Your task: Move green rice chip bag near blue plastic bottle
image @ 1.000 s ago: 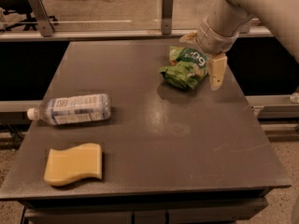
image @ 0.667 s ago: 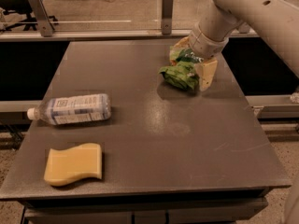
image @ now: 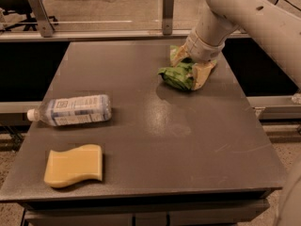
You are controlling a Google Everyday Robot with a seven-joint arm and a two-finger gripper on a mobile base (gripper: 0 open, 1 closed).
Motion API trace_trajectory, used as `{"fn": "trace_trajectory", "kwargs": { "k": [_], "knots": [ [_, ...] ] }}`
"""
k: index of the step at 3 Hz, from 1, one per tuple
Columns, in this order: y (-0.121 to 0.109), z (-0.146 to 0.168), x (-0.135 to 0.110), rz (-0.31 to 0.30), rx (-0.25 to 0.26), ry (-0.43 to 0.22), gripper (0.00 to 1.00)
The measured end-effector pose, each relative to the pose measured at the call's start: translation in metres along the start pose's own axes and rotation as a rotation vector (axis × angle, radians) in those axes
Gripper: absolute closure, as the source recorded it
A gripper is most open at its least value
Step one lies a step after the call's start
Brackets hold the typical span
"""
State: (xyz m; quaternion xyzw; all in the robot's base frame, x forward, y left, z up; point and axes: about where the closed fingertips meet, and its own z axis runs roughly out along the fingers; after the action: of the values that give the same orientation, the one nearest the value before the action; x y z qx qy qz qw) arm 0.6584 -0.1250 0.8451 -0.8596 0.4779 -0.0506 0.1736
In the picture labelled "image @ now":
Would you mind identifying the metal bracket post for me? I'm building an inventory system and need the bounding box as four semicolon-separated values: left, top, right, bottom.
162;0;174;36
28;0;54;38

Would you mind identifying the middle metal bracket post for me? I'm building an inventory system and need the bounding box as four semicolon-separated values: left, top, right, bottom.
162;0;174;36

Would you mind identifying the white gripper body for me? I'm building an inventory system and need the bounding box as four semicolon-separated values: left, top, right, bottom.
184;28;225;63

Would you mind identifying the clear plastic water bottle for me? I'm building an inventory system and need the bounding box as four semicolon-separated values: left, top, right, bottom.
27;94;112;126

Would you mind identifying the yellow sponge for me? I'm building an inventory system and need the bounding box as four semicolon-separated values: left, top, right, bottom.
44;144;103;188

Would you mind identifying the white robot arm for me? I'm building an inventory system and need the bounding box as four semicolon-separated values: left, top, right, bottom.
171;0;301;87

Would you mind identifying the left metal bracket post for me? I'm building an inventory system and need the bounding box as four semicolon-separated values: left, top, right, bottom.
28;0;54;38

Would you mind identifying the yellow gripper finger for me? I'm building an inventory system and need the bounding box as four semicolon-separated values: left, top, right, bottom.
192;60;216;90
170;45;189;67

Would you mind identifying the green rice chip bag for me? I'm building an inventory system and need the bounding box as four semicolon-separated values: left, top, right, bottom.
157;44;218;91

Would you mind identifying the black office chair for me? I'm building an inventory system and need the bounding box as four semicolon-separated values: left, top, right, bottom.
0;0;59;33

